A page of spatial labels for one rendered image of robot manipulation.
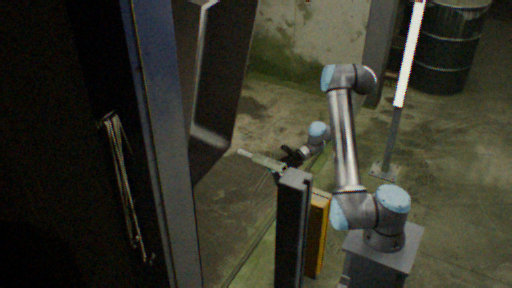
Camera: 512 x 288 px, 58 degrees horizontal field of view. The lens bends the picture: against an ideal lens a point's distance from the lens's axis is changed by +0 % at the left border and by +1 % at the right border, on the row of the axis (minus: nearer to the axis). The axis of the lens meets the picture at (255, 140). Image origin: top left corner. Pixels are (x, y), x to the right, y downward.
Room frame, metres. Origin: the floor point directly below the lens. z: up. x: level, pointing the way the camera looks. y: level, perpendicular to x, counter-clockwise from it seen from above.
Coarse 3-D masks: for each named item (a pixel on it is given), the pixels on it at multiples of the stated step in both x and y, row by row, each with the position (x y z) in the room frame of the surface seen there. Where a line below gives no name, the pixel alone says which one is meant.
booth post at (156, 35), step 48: (96, 0) 1.04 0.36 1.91; (144, 0) 1.08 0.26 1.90; (96, 48) 1.06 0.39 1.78; (144, 48) 1.06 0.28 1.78; (96, 96) 1.08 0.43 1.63; (144, 96) 1.03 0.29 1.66; (144, 144) 1.01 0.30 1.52; (144, 192) 1.03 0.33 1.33; (144, 240) 1.05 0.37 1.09; (192, 240) 1.14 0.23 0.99
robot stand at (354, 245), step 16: (352, 240) 1.45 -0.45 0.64; (416, 240) 1.45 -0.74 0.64; (352, 256) 1.39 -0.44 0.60; (368, 256) 1.35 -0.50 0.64; (384, 256) 1.35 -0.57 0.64; (400, 256) 1.35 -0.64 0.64; (352, 272) 1.38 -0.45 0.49; (368, 272) 1.35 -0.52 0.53; (384, 272) 1.32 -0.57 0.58; (400, 272) 1.28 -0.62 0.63
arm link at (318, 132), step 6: (312, 126) 2.14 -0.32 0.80; (318, 126) 2.14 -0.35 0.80; (324, 126) 2.13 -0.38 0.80; (312, 132) 2.11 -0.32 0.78; (318, 132) 2.10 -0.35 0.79; (324, 132) 2.12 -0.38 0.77; (330, 132) 2.12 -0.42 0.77; (312, 138) 2.11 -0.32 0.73; (318, 138) 2.10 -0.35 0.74; (324, 138) 2.11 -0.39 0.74; (312, 144) 2.12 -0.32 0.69; (318, 144) 2.12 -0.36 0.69
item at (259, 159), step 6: (240, 150) 2.26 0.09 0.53; (252, 156) 2.12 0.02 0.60; (258, 156) 2.10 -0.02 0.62; (264, 156) 2.08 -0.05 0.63; (258, 162) 2.07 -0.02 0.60; (264, 162) 2.02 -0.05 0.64; (270, 162) 1.98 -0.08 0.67; (276, 162) 1.95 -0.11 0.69; (270, 168) 1.98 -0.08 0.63; (276, 168) 1.92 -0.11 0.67; (282, 168) 1.90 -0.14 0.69; (276, 174) 1.97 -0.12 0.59; (276, 180) 1.96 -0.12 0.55
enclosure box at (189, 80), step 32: (192, 0) 1.78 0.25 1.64; (224, 0) 2.40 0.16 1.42; (256, 0) 2.31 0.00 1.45; (192, 32) 1.77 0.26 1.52; (224, 32) 2.40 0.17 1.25; (192, 64) 1.78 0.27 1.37; (224, 64) 2.40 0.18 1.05; (192, 96) 1.80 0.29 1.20; (224, 96) 2.41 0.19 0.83; (192, 128) 2.52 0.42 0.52; (224, 128) 2.41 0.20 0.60; (192, 160) 2.22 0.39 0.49
